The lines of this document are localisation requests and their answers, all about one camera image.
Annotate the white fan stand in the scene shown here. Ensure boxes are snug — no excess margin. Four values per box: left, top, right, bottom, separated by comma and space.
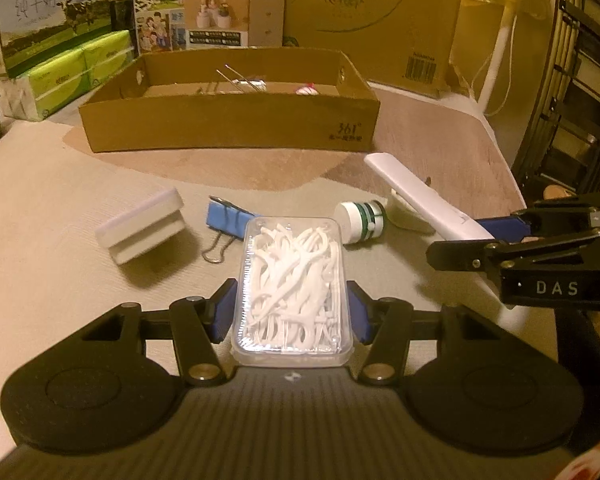
462, 0, 561, 117

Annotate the blue milk carton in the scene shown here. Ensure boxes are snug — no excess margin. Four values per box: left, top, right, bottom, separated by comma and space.
130, 0, 236, 56

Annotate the small white green-banded bottle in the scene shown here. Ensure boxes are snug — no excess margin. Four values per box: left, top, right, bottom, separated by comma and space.
334, 199, 387, 246

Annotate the large cardboard box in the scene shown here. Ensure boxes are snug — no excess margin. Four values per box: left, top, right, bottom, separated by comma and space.
247, 0, 466, 100

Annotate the small brown product box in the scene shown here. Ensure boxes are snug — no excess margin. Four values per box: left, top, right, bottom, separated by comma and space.
184, 0, 287, 52

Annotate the black metal rack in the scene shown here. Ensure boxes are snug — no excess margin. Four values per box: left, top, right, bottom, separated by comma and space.
510, 0, 600, 198

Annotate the white oblong plastic case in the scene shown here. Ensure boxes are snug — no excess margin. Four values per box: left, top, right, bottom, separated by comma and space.
364, 152, 497, 247

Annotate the white plastic block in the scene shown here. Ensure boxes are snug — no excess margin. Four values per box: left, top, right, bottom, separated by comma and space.
95, 186, 186, 266

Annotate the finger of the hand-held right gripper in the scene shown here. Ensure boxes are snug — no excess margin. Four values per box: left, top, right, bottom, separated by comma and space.
477, 191, 600, 241
426, 227, 600, 281

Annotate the clear floss pick box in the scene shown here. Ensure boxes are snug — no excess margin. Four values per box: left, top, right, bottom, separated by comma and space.
230, 215, 355, 367

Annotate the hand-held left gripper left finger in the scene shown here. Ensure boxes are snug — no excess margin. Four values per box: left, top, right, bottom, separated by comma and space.
80, 277, 238, 387

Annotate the blue binder clip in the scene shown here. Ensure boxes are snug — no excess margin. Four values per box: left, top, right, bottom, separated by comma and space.
201, 195, 255, 264

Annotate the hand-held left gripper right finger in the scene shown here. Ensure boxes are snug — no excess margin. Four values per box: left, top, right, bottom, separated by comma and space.
346, 280, 508, 387

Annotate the green tissue pack bundle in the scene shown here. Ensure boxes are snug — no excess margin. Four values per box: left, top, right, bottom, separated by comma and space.
7, 30, 133, 122

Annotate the metal wire rack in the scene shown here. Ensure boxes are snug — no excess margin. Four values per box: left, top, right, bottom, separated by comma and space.
217, 64, 267, 93

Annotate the pasture print milk carton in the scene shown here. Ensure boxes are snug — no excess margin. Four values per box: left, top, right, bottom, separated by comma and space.
0, 0, 113, 80

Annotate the shallow cardboard box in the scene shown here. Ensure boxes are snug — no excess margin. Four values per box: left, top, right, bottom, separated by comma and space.
78, 46, 382, 153

